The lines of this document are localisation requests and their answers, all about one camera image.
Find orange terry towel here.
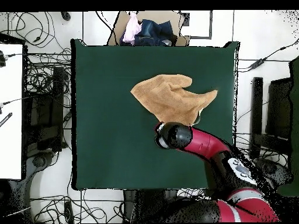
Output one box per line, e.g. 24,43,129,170
130,73,218,127

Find dark green tablecloth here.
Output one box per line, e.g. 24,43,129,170
70,38,239,191

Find blue jeans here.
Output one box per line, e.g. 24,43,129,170
120,19,178,47

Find pink garment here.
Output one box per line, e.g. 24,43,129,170
122,12,142,44

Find black floor stand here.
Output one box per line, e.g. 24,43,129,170
24,66,65,152

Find cardboard box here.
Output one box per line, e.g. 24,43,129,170
107,10,191,47

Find black power adapter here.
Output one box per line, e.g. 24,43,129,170
247,58,267,69

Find black power strip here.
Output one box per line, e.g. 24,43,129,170
64,201,74,223

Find grey stand base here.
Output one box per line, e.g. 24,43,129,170
26,151,55,171
254,157,293,187

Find dark green cloth-covered object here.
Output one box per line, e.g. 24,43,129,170
276,55,299,197

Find white desk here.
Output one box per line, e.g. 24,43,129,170
0,43,24,180

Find blue and white cable tangle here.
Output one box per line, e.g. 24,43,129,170
176,188,211,201

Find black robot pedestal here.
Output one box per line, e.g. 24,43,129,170
123,189,179,223

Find black cable bundle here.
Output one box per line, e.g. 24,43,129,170
233,132,290,169

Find black furniture frame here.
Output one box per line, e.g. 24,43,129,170
249,76,293,159

